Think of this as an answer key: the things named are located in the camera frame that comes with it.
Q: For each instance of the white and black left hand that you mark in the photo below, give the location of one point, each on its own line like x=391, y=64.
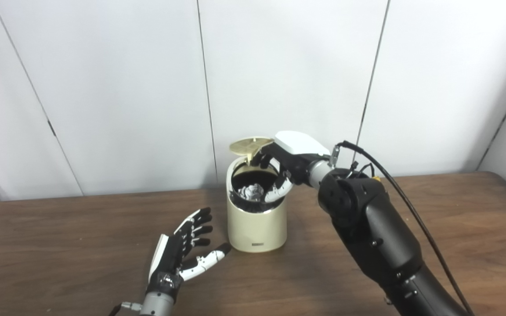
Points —
x=169, y=259

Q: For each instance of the white and black right hand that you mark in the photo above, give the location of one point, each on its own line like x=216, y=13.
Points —
x=297, y=149

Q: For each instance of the round cream bin lid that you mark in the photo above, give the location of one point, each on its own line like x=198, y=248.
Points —
x=248, y=145

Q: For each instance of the silvery paper ball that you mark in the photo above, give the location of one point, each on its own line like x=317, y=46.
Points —
x=252, y=192

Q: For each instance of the cream-colored bin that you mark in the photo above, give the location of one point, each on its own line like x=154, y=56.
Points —
x=257, y=228

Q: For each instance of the black wall panel hinge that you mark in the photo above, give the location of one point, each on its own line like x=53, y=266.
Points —
x=51, y=128

